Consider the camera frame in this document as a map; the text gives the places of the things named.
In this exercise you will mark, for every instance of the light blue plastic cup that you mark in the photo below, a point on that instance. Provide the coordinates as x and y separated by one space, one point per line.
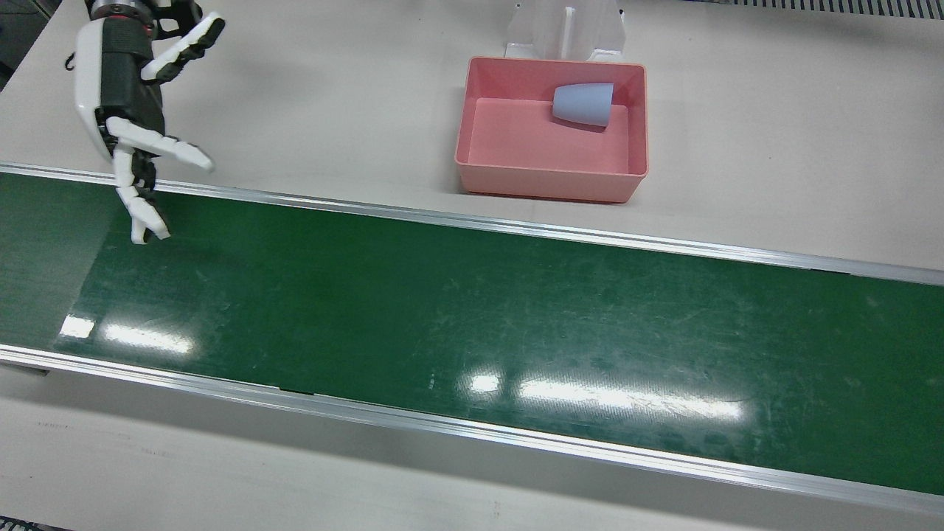
584 103

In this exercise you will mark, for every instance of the white plastic stand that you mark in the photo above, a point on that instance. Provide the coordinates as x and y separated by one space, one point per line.
566 29

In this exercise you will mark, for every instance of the black and white right hand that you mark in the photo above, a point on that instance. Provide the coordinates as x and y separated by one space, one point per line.
122 96

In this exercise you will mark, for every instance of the green conveyor belt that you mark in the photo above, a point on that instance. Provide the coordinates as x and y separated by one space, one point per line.
472 332

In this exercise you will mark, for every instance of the pink plastic box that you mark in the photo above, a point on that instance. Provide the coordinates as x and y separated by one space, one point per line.
554 128

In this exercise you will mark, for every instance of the grey and blue right arm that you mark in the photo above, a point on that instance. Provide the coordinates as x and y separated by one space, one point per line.
136 6

